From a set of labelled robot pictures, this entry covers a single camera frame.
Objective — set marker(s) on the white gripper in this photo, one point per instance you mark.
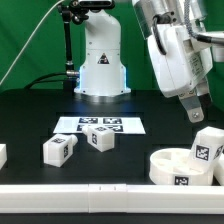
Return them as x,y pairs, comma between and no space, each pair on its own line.
181,69

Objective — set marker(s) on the round white stool seat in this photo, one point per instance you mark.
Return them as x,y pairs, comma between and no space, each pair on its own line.
169,167

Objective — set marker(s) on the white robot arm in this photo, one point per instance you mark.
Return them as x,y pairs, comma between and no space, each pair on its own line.
102,76

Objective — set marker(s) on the white right fence bar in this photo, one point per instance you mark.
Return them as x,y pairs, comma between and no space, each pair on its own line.
219,171

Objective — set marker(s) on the white fence bar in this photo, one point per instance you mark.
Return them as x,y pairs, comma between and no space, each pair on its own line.
3,155
121,198
219,171

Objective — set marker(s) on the paper sheet with markers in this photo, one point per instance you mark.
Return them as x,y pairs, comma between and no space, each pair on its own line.
124,125

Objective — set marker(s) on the green backdrop curtain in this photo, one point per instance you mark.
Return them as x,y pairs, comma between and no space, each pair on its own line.
32,43

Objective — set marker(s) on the white front fence bar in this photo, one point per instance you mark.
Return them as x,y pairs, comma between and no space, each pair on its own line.
121,198

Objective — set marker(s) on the white left fence bar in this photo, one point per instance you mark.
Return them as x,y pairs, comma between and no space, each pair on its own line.
3,155

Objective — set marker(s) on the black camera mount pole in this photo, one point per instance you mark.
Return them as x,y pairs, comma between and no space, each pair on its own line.
76,12

